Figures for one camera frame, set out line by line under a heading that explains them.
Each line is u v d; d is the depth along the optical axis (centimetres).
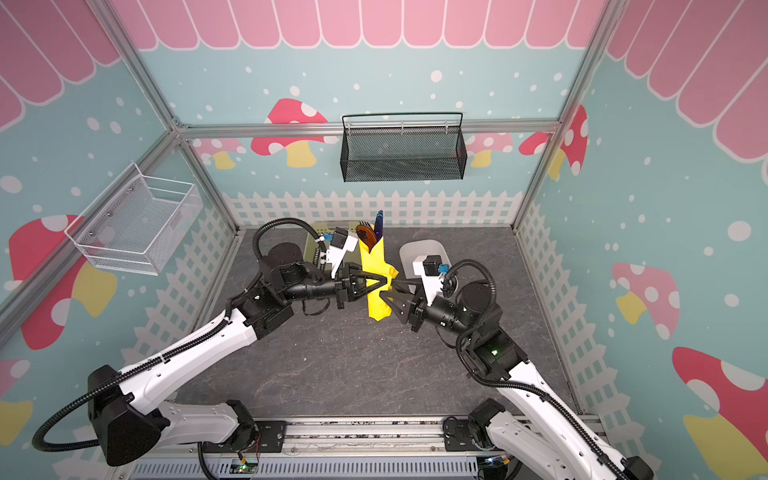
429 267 52
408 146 94
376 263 58
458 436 74
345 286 55
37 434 37
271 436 75
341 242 55
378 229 56
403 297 56
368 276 58
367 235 55
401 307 57
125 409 39
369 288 59
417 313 54
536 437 56
